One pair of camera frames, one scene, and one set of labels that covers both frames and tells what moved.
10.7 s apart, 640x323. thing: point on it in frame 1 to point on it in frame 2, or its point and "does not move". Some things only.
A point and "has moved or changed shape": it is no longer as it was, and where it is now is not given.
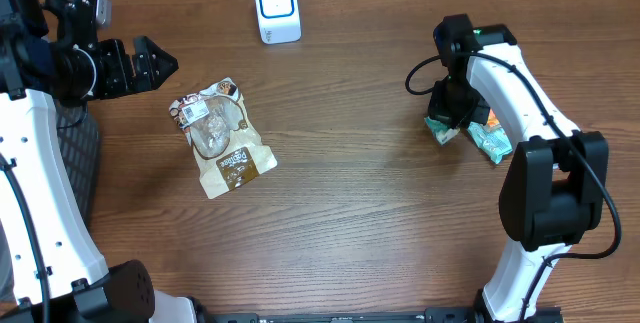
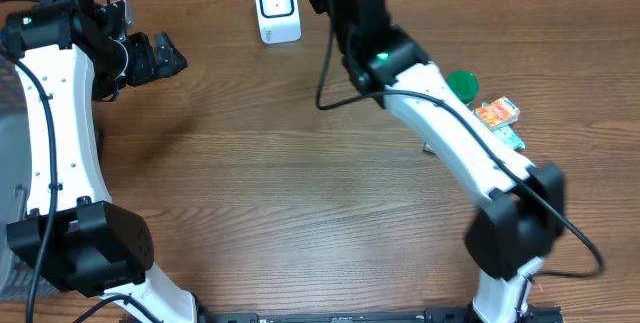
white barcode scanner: [278, 8] does not move
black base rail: [432, 315] does not move
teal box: [442, 133] has moved or changed shape
